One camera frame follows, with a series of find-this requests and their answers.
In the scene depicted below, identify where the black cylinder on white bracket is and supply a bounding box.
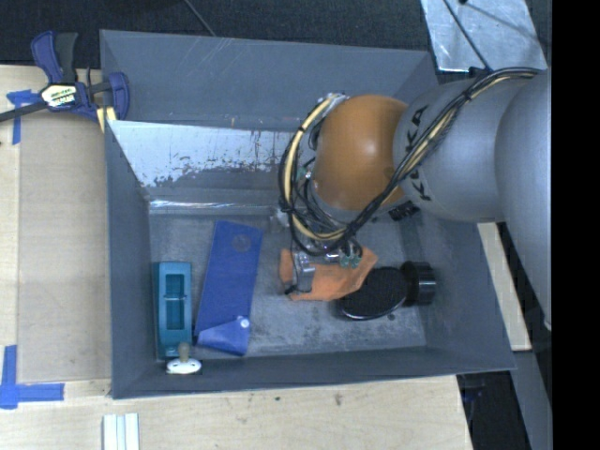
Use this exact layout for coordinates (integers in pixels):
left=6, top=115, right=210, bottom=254
left=387, top=201, right=422, bottom=222

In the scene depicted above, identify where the blue flat pouch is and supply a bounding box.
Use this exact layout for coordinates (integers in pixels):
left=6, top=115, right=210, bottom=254
left=193, top=219, right=264, bottom=357

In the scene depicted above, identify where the grey metal bin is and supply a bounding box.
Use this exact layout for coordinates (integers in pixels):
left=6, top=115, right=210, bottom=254
left=97, top=29, right=518, bottom=400

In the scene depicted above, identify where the white pacifier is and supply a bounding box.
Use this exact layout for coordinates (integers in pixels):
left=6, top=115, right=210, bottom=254
left=165, top=342, right=203, bottom=376

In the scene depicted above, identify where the black round brush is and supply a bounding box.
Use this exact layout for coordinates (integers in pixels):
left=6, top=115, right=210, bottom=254
left=337, top=260, right=438, bottom=322

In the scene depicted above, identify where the orange cloth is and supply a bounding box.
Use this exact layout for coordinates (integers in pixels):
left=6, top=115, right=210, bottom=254
left=279, top=246, right=379, bottom=303

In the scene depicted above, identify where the teal plastic box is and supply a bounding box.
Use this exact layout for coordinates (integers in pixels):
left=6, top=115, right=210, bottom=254
left=151, top=261, right=194, bottom=360

